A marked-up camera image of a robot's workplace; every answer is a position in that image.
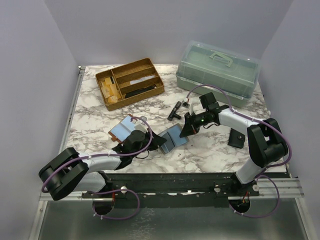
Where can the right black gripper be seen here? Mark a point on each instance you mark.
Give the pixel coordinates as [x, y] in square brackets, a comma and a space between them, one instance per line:
[190, 127]

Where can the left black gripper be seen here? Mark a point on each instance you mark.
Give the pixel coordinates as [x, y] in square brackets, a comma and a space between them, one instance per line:
[156, 141]

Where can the grey card holder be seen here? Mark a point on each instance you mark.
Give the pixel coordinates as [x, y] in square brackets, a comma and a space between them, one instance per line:
[173, 139]

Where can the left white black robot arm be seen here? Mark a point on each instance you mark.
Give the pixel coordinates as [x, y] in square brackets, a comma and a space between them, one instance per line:
[62, 175]

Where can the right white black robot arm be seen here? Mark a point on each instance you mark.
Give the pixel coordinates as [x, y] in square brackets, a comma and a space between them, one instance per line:
[266, 143]

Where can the brown blue open card holder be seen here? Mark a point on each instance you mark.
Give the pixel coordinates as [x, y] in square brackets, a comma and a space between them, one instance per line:
[123, 129]

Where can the white card in tray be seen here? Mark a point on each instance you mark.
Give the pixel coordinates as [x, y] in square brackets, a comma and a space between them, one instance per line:
[132, 82]

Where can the black T-shaped tool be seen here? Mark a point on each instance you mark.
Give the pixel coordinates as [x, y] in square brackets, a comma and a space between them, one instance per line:
[173, 114]

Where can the black item in tray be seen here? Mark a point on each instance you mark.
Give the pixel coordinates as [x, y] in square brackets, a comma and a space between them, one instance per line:
[139, 91]

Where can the green clear-lid storage box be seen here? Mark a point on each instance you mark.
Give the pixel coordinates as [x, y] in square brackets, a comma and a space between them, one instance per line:
[236, 74]

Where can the brown woven organizer tray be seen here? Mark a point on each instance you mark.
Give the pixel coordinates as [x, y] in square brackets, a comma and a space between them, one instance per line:
[129, 83]

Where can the yellow packets in tray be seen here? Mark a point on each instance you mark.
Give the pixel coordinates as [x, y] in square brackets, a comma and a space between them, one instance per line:
[110, 91]

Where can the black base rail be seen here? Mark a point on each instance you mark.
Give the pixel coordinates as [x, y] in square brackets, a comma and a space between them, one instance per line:
[183, 190]

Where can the aluminium side rail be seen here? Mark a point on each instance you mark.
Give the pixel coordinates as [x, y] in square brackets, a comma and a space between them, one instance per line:
[72, 109]

